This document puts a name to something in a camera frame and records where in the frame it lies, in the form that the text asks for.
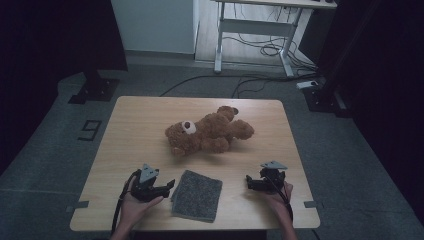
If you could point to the person's right hand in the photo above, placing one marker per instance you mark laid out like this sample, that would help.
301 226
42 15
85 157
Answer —
281 201

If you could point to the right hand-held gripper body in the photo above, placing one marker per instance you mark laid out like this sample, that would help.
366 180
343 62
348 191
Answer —
274 180

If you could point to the black stand base with rails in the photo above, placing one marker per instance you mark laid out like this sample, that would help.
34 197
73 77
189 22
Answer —
325 98

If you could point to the person's left hand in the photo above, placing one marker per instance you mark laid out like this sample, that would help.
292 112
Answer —
133 210

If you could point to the brown teddy bear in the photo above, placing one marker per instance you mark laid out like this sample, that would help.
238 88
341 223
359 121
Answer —
213 131

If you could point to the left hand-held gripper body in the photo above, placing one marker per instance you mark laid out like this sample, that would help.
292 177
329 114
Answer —
146 186

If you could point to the black stand base plate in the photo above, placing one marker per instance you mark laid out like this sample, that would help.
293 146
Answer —
96 90

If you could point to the dark curtain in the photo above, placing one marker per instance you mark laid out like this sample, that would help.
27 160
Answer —
383 83
46 50

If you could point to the grey tape piece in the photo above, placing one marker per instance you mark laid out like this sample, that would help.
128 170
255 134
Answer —
313 204
78 206

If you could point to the grey fluffy cloth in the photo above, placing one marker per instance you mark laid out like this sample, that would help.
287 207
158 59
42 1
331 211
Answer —
197 196

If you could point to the white power strip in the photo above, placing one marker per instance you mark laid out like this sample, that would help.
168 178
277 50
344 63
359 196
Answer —
307 84

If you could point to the white metal frame desk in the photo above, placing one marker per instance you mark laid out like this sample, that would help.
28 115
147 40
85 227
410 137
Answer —
255 26

